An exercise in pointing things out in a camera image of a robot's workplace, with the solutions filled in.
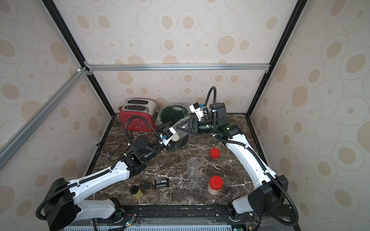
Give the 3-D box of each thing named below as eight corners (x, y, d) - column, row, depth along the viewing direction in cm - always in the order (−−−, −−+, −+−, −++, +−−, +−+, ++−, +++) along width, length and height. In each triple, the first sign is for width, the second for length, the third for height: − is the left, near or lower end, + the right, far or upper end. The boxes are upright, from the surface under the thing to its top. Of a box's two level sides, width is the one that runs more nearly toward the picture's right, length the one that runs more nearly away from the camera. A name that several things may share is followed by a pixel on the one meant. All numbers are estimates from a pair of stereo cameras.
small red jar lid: (210, 159, 96) (210, 157, 94) (209, 149, 101) (209, 147, 99) (220, 159, 96) (221, 157, 94) (219, 149, 101) (219, 147, 99)
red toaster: (124, 132, 111) (114, 114, 96) (130, 115, 122) (122, 97, 107) (157, 132, 111) (152, 114, 96) (160, 115, 122) (156, 97, 107)
